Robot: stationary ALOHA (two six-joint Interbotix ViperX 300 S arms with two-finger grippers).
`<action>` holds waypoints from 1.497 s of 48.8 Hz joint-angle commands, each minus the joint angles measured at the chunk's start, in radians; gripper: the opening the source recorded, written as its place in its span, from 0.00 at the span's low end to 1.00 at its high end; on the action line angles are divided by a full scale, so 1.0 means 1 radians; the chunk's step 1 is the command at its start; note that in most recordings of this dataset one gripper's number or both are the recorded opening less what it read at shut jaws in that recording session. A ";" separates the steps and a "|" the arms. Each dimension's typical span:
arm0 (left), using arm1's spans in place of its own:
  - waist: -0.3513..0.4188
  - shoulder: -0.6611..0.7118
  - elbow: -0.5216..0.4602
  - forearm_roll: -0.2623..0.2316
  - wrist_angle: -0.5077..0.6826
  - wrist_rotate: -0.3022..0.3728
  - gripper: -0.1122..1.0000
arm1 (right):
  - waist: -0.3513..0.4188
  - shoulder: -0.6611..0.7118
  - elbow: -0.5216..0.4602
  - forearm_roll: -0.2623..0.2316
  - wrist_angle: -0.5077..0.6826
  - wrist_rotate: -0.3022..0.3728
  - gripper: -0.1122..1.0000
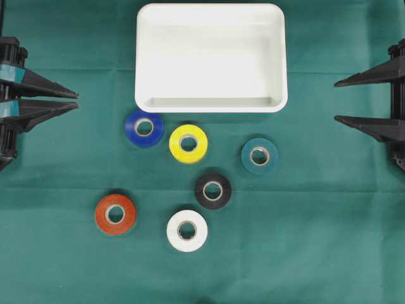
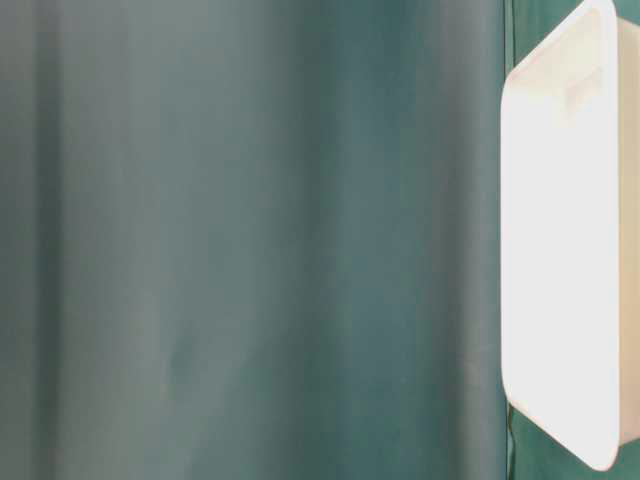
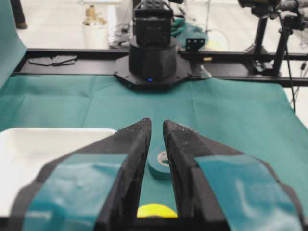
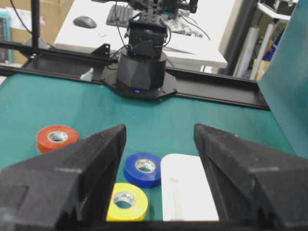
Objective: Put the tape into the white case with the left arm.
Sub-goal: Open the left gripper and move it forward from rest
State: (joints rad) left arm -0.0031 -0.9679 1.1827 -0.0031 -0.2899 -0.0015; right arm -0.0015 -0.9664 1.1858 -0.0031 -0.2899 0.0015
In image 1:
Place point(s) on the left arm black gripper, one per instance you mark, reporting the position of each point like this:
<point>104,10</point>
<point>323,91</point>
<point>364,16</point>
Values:
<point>24,115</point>

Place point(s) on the yellow tape roll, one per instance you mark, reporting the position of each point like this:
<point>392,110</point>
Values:
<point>191,131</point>

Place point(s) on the blue tape roll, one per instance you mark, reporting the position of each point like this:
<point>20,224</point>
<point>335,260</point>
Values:
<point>144,141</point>

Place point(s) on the white plastic case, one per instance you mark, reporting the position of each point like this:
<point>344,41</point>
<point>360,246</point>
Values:
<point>210,58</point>

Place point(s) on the white tape roll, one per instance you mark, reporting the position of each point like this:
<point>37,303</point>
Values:
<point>187,217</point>

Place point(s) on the green table cloth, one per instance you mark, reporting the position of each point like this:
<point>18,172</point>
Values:
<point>325,226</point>

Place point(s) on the dark teal tape roll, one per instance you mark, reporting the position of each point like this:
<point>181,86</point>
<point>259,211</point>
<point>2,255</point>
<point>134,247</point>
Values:
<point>271,153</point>

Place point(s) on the black tape roll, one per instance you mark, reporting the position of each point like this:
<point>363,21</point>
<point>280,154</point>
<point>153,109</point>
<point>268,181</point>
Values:
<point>225,191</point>

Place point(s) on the orange tape roll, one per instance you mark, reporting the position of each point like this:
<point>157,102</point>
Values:
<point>102,214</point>

